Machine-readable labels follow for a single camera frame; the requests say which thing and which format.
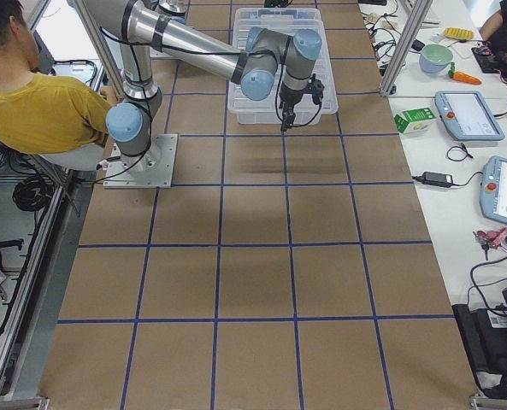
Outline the person in yellow shirt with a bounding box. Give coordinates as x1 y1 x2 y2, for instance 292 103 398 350
0 1 117 155

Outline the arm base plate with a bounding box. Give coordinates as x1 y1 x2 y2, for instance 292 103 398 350
102 133 178 189

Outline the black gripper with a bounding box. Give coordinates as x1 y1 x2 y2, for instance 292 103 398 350
279 74 325 132

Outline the teach pendant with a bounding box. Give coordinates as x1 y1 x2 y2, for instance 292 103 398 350
434 91 504 142
480 156 507 225

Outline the green white carton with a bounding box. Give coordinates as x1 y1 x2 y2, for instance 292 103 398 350
394 108 436 134

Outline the toy carrot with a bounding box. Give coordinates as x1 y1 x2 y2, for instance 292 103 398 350
447 62 482 85

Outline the teach pendant far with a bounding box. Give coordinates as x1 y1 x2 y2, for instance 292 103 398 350
434 91 504 142

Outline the teach pendant near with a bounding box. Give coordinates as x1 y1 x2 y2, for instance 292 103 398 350
480 156 507 225

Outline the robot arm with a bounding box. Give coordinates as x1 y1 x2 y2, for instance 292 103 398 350
78 1 324 172

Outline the black power adapter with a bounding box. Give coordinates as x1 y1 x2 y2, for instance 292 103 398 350
412 171 454 188

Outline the clear plastic storage box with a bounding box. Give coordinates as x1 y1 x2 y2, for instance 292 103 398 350
226 7 339 126

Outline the green bowl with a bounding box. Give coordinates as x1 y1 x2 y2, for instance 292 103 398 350
419 44 453 73

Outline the aluminium frame post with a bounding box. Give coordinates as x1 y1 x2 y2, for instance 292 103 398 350
380 0 433 97

